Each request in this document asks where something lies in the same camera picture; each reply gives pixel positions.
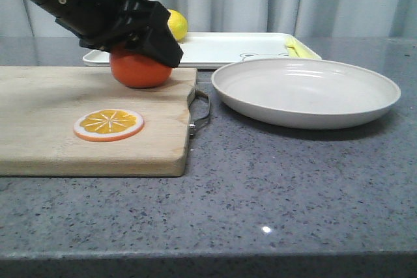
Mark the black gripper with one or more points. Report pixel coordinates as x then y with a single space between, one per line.
102 24

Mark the orange mandarin fruit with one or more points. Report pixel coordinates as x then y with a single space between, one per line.
137 71

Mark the beige round plate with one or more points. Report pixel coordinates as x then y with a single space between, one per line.
305 93

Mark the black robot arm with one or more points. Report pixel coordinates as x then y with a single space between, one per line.
140 26

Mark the white rectangular tray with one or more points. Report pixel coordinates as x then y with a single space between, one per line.
214 50

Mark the yellow lemon right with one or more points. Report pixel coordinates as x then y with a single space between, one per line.
178 25

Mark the orange slice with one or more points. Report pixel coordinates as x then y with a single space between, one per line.
108 125

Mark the wooden cutting board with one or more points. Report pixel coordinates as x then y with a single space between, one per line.
40 104

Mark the yellow plastic fork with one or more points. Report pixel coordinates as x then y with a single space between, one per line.
292 47

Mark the yellow plastic spoon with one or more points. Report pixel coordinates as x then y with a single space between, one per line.
304 52

